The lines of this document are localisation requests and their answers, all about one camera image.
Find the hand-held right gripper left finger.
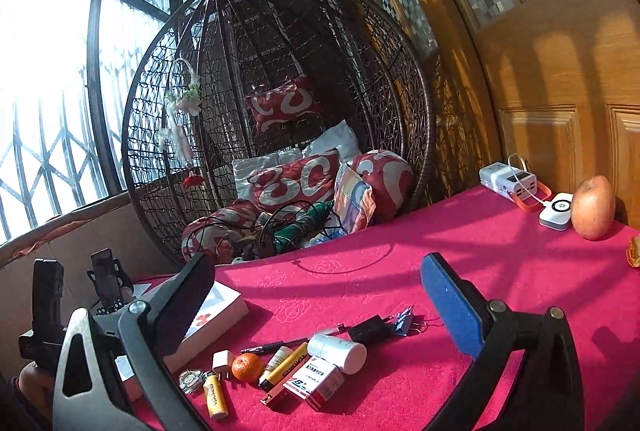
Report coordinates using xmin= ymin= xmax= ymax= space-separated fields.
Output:
xmin=52 ymin=252 xmax=217 ymax=431

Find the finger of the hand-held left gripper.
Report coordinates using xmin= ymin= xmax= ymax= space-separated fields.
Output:
xmin=89 ymin=249 xmax=134 ymax=312
xmin=32 ymin=259 xmax=65 ymax=328

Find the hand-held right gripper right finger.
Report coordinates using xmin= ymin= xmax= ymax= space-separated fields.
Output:
xmin=420 ymin=252 xmax=586 ymax=431

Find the white flat box red print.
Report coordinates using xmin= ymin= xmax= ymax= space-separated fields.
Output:
xmin=131 ymin=280 xmax=250 ymax=375

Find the blue binder clip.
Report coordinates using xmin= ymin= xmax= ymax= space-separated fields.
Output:
xmin=392 ymin=305 xmax=427 ymax=337

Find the magenta embroidered tablecloth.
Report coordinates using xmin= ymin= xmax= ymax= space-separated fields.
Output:
xmin=131 ymin=185 xmax=640 ymax=431

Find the white charger cube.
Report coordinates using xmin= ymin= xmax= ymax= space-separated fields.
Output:
xmin=212 ymin=350 xmax=237 ymax=382

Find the red patterned seat cushion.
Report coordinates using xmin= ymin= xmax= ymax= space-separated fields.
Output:
xmin=181 ymin=199 xmax=262 ymax=265

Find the black power plug adapter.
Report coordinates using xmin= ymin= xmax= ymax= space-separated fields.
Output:
xmin=348 ymin=315 xmax=394 ymax=346

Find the small orange tangerine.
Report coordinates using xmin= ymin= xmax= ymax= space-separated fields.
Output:
xmin=231 ymin=353 xmax=264 ymax=384

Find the black pen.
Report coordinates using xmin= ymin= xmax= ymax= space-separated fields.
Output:
xmin=241 ymin=324 xmax=346 ymax=356

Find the yellow lighter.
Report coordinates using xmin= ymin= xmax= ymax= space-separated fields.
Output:
xmin=203 ymin=372 xmax=230 ymax=421

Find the small cream tube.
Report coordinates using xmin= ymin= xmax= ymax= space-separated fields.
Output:
xmin=263 ymin=346 xmax=295 ymax=378

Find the white cylindrical bottle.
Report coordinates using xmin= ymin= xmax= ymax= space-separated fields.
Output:
xmin=306 ymin=333 xmax=368 ymax=375

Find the yellow tube red print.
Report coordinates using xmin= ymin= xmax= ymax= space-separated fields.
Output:
xmin=258 ymin=342 xmax=310 ymax=388

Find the red lighter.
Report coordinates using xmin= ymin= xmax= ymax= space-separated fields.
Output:
xmin=259 ymin=383 xmax=291 ymax=408

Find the white power bank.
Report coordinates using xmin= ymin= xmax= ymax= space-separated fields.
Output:
xmin=479 ymin=153 xmax=553 ymax=214

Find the round red patterned cushion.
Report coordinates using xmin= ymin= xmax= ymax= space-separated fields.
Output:
xmin=352 ymin=150 xmax=415 ymax=225

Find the green folded umbrella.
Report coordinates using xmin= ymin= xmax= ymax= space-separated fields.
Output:
xmin=272 ymin=202 xmax=334 ymax=255

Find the plaid striped cushion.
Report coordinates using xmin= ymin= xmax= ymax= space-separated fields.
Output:
xmin=332 ymin=163 xmax=376 ymax=235

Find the white square round-dial device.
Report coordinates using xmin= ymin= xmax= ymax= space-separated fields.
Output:
xmin=539 ymin=192 xmax=575 ymax=231

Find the brown wicker hanging egg chair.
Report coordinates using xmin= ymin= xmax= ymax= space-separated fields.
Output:
xmin=121 ymin=0 xmax=437 ymax=268

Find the white satin pillow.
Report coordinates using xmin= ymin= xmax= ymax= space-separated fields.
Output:
xmin=231 ymin=152 xmax=282 ymax=202
xmin=302 ymin=120 xmax=362 ymax=162

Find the red white medicine box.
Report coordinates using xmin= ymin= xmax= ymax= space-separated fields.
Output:
xmin=282 ymin=361 xmax=347 ymax=412

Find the large red patterned cushion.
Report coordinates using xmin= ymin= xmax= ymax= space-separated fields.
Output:
xmin=247 ymin=149 xmax=341 ymax=212

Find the red yellow apple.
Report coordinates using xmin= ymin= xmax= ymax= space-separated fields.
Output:
xmin=571 ymin=175 xmax=616 ymax=241

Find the white pink dream catcher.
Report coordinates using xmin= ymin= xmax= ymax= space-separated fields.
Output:
xmin=160 ymin=58 xmax=202 ymax=162

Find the window with metal grille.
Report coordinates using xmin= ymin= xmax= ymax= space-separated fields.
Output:
xmin=0 ymin=0 xmax=173 ymax=248

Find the small red patterned cushion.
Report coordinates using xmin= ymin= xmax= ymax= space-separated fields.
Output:
xmin=244 ymin=75 xmax=321 ymax=136

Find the wooden door with glass panes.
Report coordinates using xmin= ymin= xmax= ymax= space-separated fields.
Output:
xmin=310 ymin=0 xmax=640 ymax=234

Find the monkey face keychain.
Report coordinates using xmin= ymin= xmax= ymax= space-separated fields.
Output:
xmin=178 ymin=368 xmax=204 ymax=396

